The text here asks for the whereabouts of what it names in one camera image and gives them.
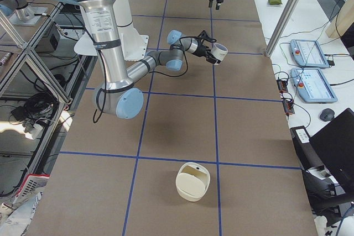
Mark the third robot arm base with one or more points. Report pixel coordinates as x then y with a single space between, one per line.
20 12

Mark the black computer mouse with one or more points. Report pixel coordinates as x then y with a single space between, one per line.
327 115

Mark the grey teach pendant near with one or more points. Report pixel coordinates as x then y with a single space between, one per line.
311 85

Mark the grey teach pendant far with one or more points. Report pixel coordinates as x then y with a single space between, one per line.
308 53

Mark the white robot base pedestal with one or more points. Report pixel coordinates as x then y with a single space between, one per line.
133 44

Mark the black box with label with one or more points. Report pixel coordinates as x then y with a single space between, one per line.
304 150

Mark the white mug with handle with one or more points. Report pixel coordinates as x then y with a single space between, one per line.
219 52

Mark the white basket with handle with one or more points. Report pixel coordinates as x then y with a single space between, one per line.
192 181

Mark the orange black usb hub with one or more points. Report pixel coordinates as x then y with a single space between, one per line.
282 85
288 106

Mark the green cloth bundle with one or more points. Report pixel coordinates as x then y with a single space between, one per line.
275 2

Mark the black laptop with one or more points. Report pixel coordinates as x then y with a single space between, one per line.
334 146

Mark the grey teach pendant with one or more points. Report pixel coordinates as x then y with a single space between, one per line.
311 85
308 53

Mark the aluminium frame post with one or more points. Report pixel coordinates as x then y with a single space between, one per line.
281 24

